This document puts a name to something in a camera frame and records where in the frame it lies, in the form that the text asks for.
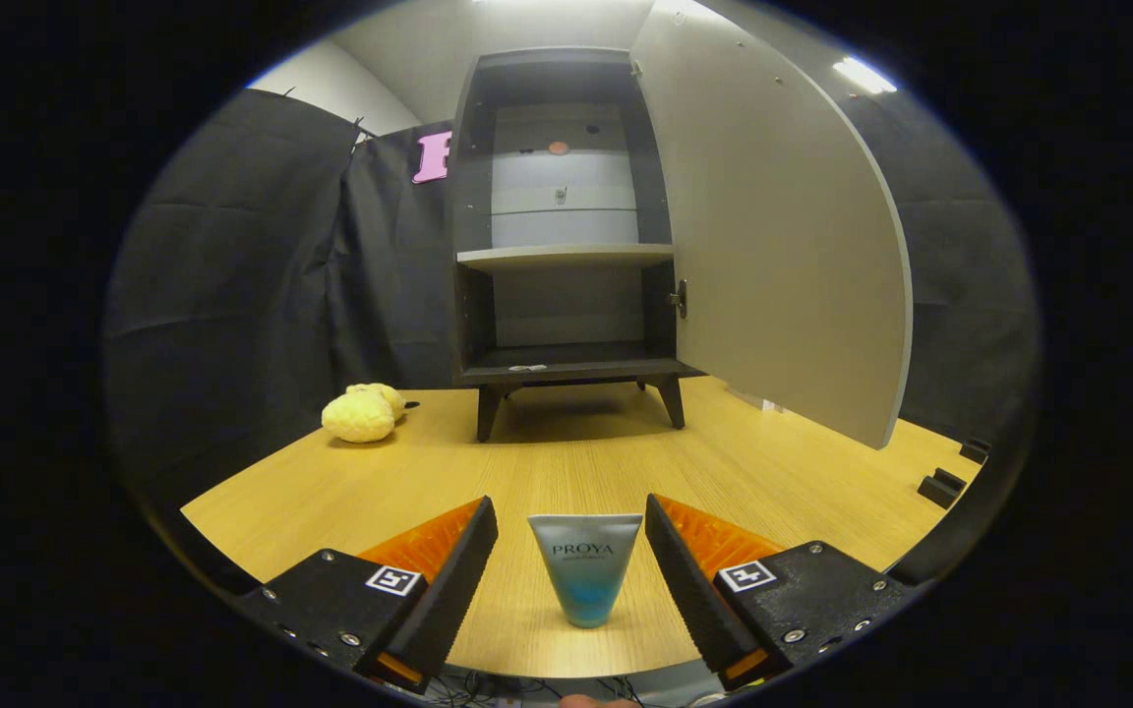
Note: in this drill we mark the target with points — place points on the black block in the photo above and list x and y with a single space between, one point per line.
976 450
940 489

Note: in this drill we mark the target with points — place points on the grey cabinet door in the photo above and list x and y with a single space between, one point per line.
783 246

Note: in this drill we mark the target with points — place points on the white and blue cosmetic tube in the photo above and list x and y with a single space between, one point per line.
586 580

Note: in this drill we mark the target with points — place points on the black backdrop cloth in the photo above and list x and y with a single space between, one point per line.
232 295

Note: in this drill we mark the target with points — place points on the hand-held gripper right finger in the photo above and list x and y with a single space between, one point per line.
689 590

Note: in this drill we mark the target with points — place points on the metal door hinge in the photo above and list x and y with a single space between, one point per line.
679 299

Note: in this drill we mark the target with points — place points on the yellow sponge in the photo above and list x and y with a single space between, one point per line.
385 393
358 418

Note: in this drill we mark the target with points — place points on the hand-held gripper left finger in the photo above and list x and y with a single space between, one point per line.
453 590

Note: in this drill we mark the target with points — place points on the long strip ceiling light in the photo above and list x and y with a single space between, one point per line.
864 75

